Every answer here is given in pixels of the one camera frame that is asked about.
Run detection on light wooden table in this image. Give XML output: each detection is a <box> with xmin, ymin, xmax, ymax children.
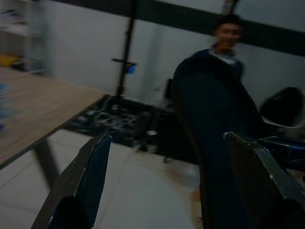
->
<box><xmin>0</xmin><ymin>66</ymin><xmax>108</xmax><ymax>193</ymax></box>

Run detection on black office chair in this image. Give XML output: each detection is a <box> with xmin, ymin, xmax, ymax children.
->
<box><xmin>259</xmin><ymin>86</ymin><xmax>305</xmax><ymax>139</ymax></box>

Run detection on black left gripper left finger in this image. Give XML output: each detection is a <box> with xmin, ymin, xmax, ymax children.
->
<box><xmin>30</xmin><ymin>133</ymin><xmax>112</xmax><ymax>229</ymax></box>

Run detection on black floor mat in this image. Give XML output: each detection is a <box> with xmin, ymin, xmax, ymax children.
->
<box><xmin>64</xmin><ymin>94</ymin><xmax>198</xmax><ymax>165</ymax></box>

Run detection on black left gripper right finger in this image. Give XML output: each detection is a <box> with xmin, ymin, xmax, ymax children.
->
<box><xmin>224</xmin><ymin>132</ymin><xmax>305</xmax><ymax>229</ymax></box>

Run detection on tangled white floor cables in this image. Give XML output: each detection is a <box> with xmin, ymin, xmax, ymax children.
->
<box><xmin>81</xmin><ymin>104</ymin><xmax>145</xmax><ymax>138</ymax></box>

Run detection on white storage shelf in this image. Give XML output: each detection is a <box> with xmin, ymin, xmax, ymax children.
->
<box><xmin>0</xmin><ymin>0</ymin><xmax>47</xmax><ymax>75</ymax></box>

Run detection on person in dark shirt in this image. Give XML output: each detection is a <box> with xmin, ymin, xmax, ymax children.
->
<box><xmin>182</xmin><ymin>14</ymin><xmax>246</xmax><ymax>224</ymax></box>

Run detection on black tripod stand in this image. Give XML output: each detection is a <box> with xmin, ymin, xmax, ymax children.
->
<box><xmin>111</xmin><ymin>0</ymin><xmax>139</xmax><ymax>96</ymax></box>

